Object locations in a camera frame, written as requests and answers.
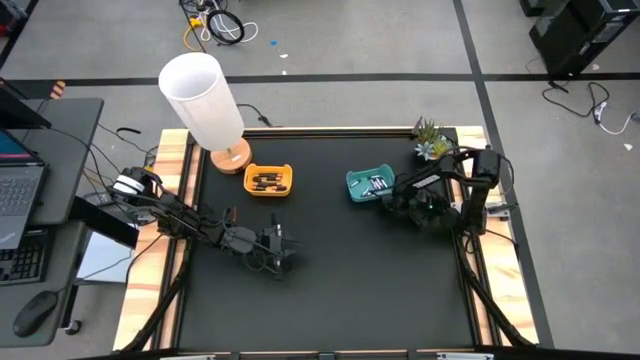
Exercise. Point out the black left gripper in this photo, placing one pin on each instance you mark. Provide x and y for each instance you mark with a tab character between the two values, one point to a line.
270	245

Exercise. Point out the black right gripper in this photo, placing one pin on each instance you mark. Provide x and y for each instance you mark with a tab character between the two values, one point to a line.
425	207

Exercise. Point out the teal plastic bin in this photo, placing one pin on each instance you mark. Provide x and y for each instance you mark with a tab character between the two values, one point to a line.
356	195

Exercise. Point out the yellow plastic bin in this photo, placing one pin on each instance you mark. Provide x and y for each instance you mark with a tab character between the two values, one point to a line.
250	172

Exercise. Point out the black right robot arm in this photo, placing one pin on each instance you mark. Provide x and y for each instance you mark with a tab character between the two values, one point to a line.
477	200

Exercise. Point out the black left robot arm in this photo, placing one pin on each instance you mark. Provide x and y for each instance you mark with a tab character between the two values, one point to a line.
185	222

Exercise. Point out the small potted succulent plant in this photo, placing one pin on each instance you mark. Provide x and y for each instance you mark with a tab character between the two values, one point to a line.
431	140

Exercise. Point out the silver metal plate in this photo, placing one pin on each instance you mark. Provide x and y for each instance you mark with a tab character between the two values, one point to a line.
465	356
187	357

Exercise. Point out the white lamp with wooden base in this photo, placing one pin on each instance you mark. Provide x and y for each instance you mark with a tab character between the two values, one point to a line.
200	95

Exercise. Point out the black slanted panel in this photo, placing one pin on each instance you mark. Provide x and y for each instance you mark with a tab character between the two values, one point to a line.
107	227

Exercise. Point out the light grey flat panel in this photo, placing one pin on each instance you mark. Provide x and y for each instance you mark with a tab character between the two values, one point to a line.
105	260

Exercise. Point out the black power adapter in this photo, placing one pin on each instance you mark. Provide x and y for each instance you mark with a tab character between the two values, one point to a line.
100	199

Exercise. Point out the black desk caster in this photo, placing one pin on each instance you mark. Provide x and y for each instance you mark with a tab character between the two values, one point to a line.
73	327

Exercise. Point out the small black box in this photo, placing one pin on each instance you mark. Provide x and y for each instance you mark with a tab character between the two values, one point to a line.
531	6

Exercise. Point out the black desk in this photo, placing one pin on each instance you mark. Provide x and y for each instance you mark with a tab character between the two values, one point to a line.
70	150

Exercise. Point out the black computer tower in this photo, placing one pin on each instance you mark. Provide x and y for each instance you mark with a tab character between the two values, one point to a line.
585	35

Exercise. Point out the black computer mouse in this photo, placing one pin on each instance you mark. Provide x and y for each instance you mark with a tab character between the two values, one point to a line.
35	312

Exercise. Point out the black keyboard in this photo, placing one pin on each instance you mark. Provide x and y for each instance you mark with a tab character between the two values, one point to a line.
25	260

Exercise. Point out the dark grey laptop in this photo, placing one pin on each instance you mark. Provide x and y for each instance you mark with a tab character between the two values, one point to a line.
22	195

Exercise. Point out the black aluminium table frame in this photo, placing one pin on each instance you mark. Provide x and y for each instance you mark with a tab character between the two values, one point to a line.
350	132

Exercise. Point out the black table-level camera mount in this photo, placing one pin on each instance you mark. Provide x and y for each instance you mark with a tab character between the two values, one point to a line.
326	356

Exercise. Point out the black frame strut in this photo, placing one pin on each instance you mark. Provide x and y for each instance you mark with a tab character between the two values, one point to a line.
497	310
155	305

